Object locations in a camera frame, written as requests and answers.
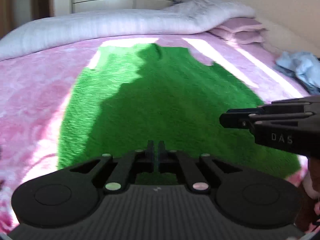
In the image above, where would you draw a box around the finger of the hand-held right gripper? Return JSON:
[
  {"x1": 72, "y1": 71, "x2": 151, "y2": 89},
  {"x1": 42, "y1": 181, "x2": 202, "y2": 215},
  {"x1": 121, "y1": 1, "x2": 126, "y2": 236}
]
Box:
[{"x1": 219, "y1": 107, "x2": 266, "y2": 128}]

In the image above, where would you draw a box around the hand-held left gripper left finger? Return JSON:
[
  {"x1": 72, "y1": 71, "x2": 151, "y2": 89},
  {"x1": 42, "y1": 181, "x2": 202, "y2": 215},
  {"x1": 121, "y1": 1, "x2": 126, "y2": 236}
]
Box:
[{"x1": 70, "y1": 140, "x2": 155, "y2": 194}]

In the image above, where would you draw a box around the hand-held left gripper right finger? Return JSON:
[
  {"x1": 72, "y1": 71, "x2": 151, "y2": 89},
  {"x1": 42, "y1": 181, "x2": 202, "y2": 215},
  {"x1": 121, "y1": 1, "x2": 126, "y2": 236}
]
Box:
[{"x1": 158, "y1": 140, "x2": 244, "y2": 194}]

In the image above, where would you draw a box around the green knitted sweater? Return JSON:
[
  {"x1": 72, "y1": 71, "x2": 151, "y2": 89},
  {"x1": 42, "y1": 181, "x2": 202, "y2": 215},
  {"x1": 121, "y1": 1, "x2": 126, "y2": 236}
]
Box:
[{"x1": 57, "y1": 42, "x2": 302, "y2": 184}]

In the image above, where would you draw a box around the light blue shirt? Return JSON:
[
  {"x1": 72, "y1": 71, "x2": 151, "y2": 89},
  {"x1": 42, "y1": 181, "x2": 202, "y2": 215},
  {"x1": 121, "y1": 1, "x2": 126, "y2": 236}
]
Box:
[{"x1": 274, "y1": 51, "x2": 320, "y2": 95}]

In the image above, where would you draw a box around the white padded headboard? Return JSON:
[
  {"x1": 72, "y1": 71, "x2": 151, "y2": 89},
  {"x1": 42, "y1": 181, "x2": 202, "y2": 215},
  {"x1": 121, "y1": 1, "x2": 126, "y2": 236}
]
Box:
[{"x1": 255, "y1": 17, "x2": 320, "y2": 63}]

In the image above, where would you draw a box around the pink floral blanket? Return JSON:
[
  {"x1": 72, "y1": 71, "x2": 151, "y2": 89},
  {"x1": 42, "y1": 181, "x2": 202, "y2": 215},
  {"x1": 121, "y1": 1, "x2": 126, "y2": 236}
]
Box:
[{"x1": 0, "y1": 34, "x2": 320, "y2": 232}]

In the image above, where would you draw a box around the striped lilac quilt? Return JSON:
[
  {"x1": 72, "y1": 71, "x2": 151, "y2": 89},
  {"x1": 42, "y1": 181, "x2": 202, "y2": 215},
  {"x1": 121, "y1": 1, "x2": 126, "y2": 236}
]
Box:
[{"x1": 0, "y1": 0, "x2": 256, "y2": 61}]

